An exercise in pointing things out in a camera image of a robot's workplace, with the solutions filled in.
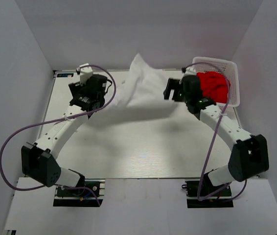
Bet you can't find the red t shirt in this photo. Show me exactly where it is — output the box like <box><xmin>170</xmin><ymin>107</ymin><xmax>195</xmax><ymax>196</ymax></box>
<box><xmin>197</xmin><ymin>71</ymin><xmax>231</xmax><ymax>103</ymax></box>

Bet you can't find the white t shirt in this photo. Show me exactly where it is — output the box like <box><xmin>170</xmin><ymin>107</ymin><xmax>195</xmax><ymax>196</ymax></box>
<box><xmin>86</xmin><ymin>53</ymin><xmax>178</xmax><ymax>128</ymax></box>

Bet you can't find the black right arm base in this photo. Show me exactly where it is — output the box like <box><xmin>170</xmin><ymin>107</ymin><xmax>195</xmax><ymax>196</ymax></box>
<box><xmin>183</xmin><ymin>178</ymin><xmax>234</xmax><ymax>209</ymax></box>

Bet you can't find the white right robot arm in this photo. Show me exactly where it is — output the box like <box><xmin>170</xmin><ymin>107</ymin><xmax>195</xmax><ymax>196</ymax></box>
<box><xmin>163</xmin><ymin>75</ymin><xmax>269</xmax><ymax>195</ymax></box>

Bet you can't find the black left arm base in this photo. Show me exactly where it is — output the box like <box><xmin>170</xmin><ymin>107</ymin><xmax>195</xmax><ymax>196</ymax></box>
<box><xmin>53</xmin><ymin>179</ymin><xmax>105</xmax><ymax>208</ymax></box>

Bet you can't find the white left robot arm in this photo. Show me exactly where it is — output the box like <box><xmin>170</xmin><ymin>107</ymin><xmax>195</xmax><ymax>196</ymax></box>
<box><xmin>21</xmin><ymin>74</ymin><xmax>108</xmax><ymax>195</ymax></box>

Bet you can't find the blue table label sticker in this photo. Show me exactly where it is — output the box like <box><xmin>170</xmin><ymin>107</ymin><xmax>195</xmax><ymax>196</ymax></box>
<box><xmin>57</xmin><ymin>73</ymin><xmax>74</xmax><ymax>77</ymax></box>

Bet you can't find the white plastic basket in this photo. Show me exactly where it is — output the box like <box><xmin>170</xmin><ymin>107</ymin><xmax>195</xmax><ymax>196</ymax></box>
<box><xmin>191</xmin><ymin>56</ymin><xmax>241</xmax><ymax>108</ymax></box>

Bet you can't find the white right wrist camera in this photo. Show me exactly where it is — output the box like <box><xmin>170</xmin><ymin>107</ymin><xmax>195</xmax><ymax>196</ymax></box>
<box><xmin>181</xmin><ymin>66</ymin><xmax>197</xmax><ymax>76</ymax></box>

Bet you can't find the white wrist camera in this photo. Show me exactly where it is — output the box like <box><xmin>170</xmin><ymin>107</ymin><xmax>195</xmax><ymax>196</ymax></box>
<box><xmin>76</xmin><ymin>63</ymin><xmax>93</xmax><ymax>86</ymax></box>
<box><xmin>181</xmin><ymin>66</ymin><xmax>197</xmax><ymax>76</ymax></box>

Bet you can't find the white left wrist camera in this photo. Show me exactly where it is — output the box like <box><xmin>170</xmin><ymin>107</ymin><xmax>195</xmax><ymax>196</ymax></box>
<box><xmin>76</xmin><ymin>63</ymin><xmax>93</xmax><ymax>86</ymax></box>

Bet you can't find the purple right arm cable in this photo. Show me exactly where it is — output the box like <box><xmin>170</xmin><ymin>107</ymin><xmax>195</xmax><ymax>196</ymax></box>
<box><xmin>181</xmin><ymin>62</ymin><xmax>248</xmax><ymax>202</ymax></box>

